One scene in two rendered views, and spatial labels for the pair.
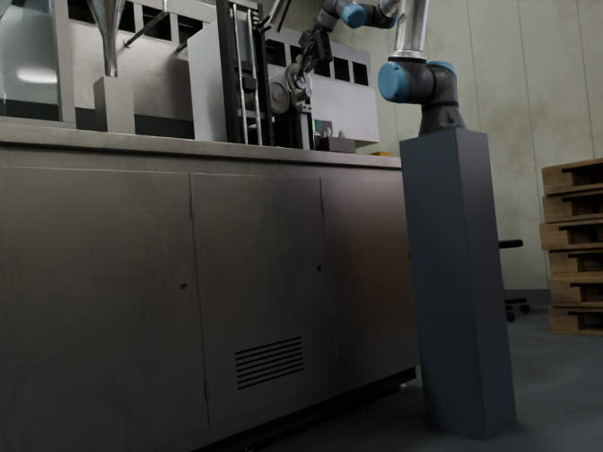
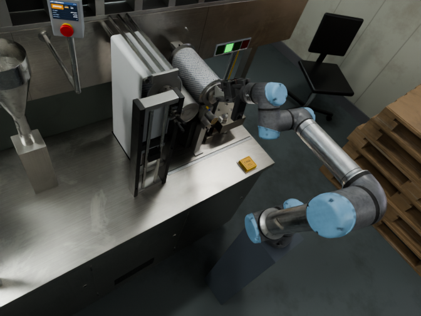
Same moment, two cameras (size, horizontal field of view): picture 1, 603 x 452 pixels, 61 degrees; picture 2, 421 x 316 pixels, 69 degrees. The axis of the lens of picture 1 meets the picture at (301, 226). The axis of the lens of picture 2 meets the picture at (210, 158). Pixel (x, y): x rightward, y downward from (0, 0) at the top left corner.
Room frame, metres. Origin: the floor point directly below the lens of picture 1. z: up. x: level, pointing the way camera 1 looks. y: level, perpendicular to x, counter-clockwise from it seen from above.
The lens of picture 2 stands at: (0.99, 0.05, 2.11)
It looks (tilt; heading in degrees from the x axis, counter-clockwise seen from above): 51 degrees down; 350
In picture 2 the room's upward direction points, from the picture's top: 22 degrees clockwise
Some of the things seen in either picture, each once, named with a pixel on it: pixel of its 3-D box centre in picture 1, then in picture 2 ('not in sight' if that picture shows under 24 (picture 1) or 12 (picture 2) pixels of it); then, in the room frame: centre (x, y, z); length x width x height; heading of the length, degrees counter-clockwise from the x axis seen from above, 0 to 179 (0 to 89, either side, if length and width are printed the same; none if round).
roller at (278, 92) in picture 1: (257, 104); (172, 94); (2.03, 0.13, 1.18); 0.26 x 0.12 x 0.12; 43
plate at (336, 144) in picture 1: (310, 153); (211, 100); (2.26, -0.06, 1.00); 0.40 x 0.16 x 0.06; 43
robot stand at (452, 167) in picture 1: (457, 278); (244, 263); (1.62, -0.47, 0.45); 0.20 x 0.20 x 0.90; 44
